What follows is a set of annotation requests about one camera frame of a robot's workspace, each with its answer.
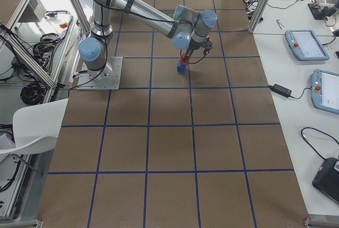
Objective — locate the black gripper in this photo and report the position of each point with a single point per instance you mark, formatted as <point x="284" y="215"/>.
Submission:
<point x="192" y="46"/>

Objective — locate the red block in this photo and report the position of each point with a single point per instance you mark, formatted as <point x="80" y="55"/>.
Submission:
<point x="183" y="59"/>

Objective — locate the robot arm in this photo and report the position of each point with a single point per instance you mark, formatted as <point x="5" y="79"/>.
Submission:
<point x="188" y="29"/>

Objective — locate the blue block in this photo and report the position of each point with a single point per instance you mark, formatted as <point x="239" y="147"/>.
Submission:
<point x="181" y="68"/>

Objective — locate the black power brick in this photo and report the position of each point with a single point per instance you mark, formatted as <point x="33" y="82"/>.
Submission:
<point x="281" y="90"/>

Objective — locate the upper blue teach pendant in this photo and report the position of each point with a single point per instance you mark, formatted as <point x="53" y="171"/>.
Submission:
<point x="305" y="45"/>

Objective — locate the blue teach pendant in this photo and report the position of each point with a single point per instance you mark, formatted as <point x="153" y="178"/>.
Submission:
<point x="324" y="90"/>
<point x="305" y="45"/>

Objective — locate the lower blue teach pendant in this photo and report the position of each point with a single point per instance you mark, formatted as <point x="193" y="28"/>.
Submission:
<point x="324" y="90"/>

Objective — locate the grey control box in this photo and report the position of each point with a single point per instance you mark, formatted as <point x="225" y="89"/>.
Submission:
<point x="34" y="12"/>

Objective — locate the white plastic chair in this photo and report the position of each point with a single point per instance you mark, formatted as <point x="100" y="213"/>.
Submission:
<point x="36" y="128"/>

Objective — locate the black laptop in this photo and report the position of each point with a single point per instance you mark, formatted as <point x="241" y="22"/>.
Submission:
<point x="326" y="179"/>

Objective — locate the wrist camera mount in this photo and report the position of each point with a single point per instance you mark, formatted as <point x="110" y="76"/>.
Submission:
<point x="207" y="46"/>

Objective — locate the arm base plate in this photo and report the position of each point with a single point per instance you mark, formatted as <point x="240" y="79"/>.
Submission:
<point x="109" y="79"/>

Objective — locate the left aluminium frame post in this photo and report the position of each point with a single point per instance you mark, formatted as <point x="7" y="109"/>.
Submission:
<point x="85" y="26"/>

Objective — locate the aluminium frame rail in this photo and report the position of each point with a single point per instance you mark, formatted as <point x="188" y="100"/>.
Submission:
<point x="20" y="52"/>

